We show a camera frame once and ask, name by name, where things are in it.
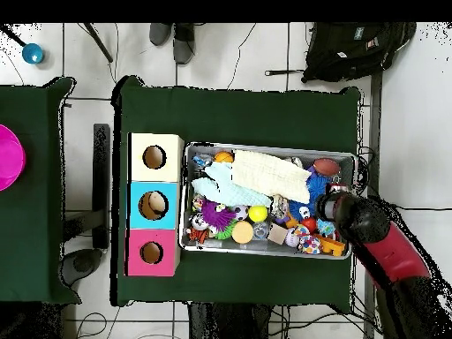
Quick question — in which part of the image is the black tripod leg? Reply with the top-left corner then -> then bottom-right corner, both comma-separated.
0,23 -> 27,48
82,22 -> 114,64

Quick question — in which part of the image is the black backpack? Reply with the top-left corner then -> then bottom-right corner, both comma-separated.
264,22 -> 418,84

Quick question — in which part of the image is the wooden box with three holes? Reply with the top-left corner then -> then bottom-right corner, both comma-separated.
124,132 -> 185,278

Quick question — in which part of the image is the blue green globe ball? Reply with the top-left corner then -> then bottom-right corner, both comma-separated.
316,218 -> 336,237

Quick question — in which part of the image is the small teal blue ball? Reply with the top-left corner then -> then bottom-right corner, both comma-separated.
21,42 -> 46,65

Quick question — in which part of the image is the purple spiky monster toy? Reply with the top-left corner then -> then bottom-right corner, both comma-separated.
201,199 -> 237,232

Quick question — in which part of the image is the black panel on stand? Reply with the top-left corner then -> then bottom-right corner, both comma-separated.
59,123 -> 111,288

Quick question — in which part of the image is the mint waffle cloth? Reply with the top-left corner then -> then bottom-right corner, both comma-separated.
191,161 -> 274,208

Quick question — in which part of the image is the brown toy football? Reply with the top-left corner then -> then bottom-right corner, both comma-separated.
313,157 -> 342,177

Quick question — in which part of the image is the orange plastic toy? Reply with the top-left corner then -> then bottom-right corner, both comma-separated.
313,233 -> 346,258

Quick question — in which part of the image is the pink plastic bowl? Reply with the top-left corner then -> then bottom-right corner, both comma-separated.
0,123 -> 26,192

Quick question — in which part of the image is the blue spiky ball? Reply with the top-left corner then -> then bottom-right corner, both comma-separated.
305,174 -> 332,207

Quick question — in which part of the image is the silver mesh bin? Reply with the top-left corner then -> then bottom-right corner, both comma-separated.
178,140 -> 358,260

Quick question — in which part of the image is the orange toy basketball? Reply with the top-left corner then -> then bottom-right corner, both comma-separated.
213,150 -> 235,164

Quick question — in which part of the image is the round orange sponge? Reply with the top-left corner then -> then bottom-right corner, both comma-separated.
231,220 -> 254,245

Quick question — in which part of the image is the dark green tablecloth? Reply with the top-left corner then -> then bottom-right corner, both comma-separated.
109,75 -> 362,307
0,76 -> 82,305

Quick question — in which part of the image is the grey metal rail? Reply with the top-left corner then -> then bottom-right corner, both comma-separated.
363,72 -> 383,339

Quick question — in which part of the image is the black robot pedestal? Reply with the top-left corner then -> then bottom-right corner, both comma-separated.
186,301 -> 275,339

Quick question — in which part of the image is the cream waffle cloth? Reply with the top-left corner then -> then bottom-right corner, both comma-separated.
230,149 -> 313,204

